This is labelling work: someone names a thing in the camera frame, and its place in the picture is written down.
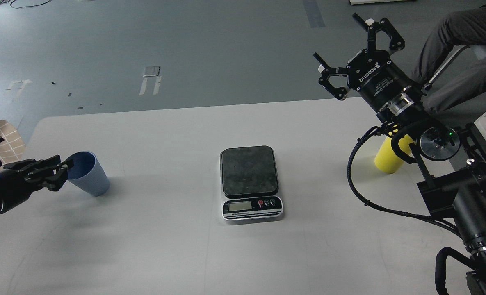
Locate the black digital kitchen scale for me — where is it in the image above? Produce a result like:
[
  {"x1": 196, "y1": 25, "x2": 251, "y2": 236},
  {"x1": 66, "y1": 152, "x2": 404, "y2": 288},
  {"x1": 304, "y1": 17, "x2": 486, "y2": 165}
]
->
[{"x1": 219, "y1": 145, "x2": 284, "y2": 224}]

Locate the grey floor plate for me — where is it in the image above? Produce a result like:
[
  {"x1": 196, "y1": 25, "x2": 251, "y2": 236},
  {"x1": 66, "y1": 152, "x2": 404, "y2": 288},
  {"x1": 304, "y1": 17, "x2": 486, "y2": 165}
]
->
[{"x1": 143, "y1": 66, "x2": 161, "y2": 78}]

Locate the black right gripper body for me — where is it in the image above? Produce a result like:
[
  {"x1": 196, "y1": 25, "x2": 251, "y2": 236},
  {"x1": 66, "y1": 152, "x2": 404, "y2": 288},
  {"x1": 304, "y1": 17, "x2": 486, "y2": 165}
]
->
[{"x1": 347, "y1": 49, "x2": 423, "y2": 113}]

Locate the beige checkered cloth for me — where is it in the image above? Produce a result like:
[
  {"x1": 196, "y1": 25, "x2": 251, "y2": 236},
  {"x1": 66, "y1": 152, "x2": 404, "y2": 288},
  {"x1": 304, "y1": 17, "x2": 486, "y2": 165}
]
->
[{"x1": 0, "y1": 119, "x2": 25, "y2": 164}]

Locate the seated person in grey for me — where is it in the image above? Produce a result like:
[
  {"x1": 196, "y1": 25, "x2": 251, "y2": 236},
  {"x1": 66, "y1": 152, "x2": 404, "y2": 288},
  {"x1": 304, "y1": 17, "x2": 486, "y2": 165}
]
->
[{"x1": 410, "y1": 2, "x2": 486, "y2": 113}]

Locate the yellow squeeze bottle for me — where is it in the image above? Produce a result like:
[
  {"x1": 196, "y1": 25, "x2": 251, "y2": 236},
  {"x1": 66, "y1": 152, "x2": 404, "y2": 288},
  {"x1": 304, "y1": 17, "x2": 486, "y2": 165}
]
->
[{"x1": 374, "y1": 136, "x2": 413, "y2": 174}]

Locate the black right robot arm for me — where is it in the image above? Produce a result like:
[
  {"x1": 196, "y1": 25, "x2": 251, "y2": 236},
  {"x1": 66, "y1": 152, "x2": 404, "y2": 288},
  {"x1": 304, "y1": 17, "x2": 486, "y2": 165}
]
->
[{"x1": 314, "y1": 14, "x2": 486, "y2": 295}]

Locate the blue ribbed cup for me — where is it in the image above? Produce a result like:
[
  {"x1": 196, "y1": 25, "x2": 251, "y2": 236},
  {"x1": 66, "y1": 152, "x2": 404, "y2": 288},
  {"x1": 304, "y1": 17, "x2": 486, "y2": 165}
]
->
[{"x1": 67, "y1": 151, "x2": 110, "y2": 197}]

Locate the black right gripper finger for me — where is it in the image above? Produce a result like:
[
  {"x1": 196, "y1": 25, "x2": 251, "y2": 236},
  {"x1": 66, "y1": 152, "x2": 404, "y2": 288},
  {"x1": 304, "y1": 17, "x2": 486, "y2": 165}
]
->
[
  {"x1": 353, "y1": 13, "x2": 405, "y2": 62},
  {"x1": 313, "y1": 52, "x2": 350, "y2": 101}
]

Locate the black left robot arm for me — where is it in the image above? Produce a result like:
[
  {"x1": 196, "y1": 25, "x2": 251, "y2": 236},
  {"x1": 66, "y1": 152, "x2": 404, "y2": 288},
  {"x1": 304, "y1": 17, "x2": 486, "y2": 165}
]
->
[{"x1": 0, "y1": 137, "x2": 74, "y2": 215}]

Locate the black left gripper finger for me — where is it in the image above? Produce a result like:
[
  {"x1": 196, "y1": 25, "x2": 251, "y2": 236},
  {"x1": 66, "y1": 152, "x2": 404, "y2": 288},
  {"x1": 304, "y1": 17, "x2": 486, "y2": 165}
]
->
[
  {"x1": 3, "y1": 155, "x2": 62, "y2": 175},
  {"x1": 25, "y1": 159, "x2": 74, "y2": 192}
]

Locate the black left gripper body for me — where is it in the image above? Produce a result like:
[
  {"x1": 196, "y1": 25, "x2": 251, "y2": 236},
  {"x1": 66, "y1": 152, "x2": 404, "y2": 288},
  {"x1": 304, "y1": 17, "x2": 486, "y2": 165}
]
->
[{"x1": 0, "y1": 169, "x2": 35, "y2": 214}]

